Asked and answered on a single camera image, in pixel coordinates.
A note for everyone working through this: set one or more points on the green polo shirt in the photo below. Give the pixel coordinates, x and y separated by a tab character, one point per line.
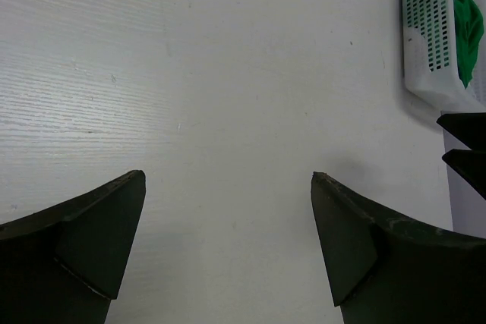
469	29

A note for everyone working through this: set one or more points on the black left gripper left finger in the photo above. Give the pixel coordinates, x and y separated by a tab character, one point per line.
65	264

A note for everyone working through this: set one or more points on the white perforated plastic basket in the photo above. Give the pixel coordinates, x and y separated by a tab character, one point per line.
430	62

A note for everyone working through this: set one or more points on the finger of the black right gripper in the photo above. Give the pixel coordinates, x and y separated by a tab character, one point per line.
470	165
468	128

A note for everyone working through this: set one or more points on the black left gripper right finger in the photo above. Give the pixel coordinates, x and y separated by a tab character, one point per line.
386	267

